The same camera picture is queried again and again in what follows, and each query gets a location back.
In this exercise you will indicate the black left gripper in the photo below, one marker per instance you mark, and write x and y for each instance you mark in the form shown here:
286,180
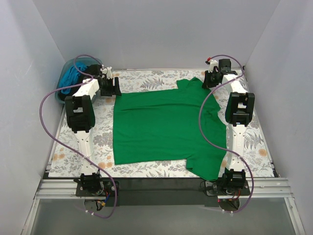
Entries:
109,85

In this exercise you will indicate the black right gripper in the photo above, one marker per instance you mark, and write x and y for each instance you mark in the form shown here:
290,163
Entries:
212,79

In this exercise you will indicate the green t shirt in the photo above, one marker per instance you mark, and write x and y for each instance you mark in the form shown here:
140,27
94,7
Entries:
176,124

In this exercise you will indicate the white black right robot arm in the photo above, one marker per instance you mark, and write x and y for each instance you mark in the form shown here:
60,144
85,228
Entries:
238,114

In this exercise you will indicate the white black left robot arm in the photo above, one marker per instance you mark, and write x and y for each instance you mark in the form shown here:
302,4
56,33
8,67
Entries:
81,120

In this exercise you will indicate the teal plastic laundry bin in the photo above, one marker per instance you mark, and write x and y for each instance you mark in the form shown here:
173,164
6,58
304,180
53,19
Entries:
93,67

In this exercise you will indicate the blue t shirt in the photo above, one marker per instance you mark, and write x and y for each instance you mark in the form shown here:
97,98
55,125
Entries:
71,77

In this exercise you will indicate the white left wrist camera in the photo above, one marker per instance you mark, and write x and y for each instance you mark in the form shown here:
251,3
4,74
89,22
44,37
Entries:
106,72

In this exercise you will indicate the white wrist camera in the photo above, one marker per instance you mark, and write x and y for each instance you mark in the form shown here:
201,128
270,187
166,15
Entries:
212,64
106,72

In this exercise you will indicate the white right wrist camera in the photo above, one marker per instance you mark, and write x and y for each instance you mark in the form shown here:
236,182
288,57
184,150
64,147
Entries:
212,64

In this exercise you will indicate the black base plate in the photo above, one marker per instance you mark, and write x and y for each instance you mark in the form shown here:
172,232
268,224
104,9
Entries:
210,197

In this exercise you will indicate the aluminium mounting rail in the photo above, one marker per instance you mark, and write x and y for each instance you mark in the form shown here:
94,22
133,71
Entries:
67,188

